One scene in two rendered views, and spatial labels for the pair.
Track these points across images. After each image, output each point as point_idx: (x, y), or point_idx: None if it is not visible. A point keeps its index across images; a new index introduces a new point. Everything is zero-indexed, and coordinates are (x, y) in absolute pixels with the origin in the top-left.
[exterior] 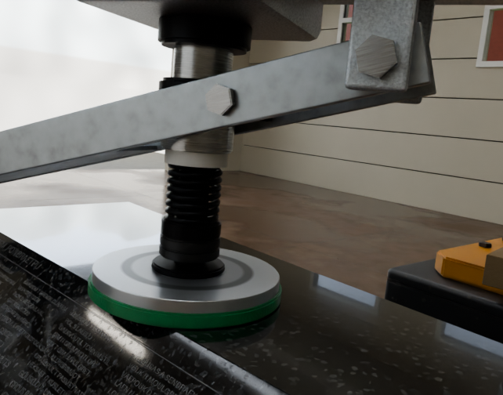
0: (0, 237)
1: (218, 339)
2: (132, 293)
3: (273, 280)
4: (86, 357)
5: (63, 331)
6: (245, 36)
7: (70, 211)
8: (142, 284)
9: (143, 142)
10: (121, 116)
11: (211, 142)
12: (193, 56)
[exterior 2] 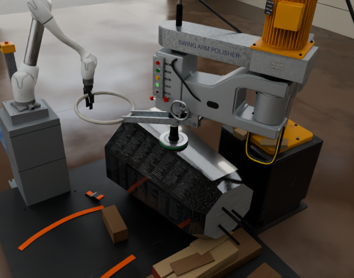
0: (139, 126)
1: (177, 151)
2: (166, 144)
3: (186, 140)
4: (160, 151)
5: (156, 147)
6: None
7: None
8: (167, 143)
9: (166, 124)
10: (163, 120)
11: None
12: None
